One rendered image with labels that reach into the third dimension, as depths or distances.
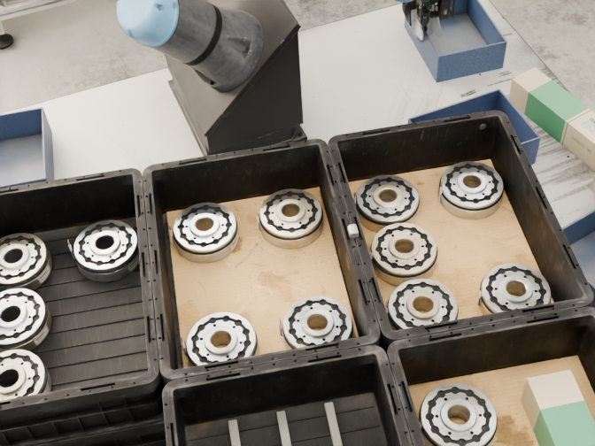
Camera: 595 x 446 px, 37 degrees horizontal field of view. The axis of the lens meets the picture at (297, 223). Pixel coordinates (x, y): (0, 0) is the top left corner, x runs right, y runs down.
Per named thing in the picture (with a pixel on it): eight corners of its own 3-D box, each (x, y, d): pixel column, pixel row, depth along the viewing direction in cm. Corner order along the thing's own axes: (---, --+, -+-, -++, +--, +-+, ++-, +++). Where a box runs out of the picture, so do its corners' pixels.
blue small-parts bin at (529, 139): (442, 196, 166) (445, 170, 160) (405, 144, 175) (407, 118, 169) (536, 163, 170) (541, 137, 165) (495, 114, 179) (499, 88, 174)
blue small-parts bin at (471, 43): (404, 26, 198) (405, 0, 193) (467, 12, 200) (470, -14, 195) (436, 83, 186) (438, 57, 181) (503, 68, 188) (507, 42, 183)
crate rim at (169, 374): (143, 175, 144) (141, 165, 142) (326, 147, 147) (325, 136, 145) (163, 390, 119) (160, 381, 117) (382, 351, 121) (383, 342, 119)
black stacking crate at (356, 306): (155, 215, 152) (142, 168, 143) (326, 187, 154) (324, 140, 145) (175, 423, 126) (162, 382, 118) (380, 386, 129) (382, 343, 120)
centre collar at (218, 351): (203, 329, 130) (202, 326, 130) (236, 325, 130) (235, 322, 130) (204, 357, 127) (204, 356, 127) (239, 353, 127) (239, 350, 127)
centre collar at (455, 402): (434, 405, 121) (435, 403, 120) (468, 396, 121) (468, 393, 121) (447, 437, 117) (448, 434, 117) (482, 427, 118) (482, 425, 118)
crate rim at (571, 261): (326, 146, 147) (325, 136, 145) (502, 119, 149) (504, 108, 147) (383, 351, 121) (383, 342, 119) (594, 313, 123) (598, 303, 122)
